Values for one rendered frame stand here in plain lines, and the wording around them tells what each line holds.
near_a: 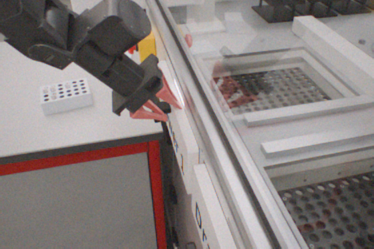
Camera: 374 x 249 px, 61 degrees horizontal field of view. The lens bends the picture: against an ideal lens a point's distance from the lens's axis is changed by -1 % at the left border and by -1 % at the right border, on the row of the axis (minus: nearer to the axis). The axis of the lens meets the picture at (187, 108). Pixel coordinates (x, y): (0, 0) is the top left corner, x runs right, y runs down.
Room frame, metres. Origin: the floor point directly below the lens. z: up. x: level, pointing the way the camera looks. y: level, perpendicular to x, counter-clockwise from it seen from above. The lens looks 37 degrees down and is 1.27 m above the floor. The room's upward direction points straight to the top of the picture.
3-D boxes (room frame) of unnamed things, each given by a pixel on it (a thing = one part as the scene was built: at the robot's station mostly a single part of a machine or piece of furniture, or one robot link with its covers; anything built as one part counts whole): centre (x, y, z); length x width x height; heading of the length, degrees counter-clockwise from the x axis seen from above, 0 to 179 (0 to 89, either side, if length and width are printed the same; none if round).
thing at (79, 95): (0.70, 0.32, 0.78); 0.12 x 0.08 x 0.04; 112
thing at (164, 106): (0.48, 0.05, 0.91); 0.07 x 0.04 x 0.01; 13
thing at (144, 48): (0.81, 0.12, 0.88); 0.07 x 0.05 x 0.07; 13
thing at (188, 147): (0.49, 0.02, 0.87); 0.29 x 0.02 x 0.11; 13
